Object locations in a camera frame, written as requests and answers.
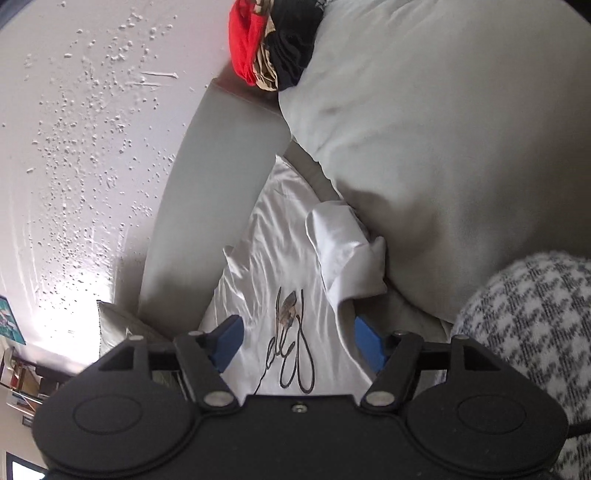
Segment houndstooth patterned cloth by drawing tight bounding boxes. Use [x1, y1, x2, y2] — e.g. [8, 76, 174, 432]
[449, 250, 591, 480]

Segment teal wall poster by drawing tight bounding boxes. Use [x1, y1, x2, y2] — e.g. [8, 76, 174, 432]
[0, 294, 27, 345]

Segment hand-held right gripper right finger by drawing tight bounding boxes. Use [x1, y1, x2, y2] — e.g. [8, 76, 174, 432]
[355, 316, 498, 413]

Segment grey pillow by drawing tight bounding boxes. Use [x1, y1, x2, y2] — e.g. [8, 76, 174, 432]
[96, 299, 178, 358]

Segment tan patterned garment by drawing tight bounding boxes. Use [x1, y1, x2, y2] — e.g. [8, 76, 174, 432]
[249, 0, 280, 92]

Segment white script print T-shirt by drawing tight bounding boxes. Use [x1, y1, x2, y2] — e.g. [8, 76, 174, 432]
[198, 154, 389, 398]

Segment black garment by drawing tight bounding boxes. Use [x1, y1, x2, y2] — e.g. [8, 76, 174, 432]
[265, 0, 324, 90]

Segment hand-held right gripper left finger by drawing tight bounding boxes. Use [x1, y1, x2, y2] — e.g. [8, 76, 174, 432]
[97, 315, 245, 413]

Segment red garment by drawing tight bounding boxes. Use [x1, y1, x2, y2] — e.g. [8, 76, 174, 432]
[229, 0, 269, 88]

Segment wooden bookshelf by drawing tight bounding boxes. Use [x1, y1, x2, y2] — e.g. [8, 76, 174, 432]
[0, 346, 86, 430]

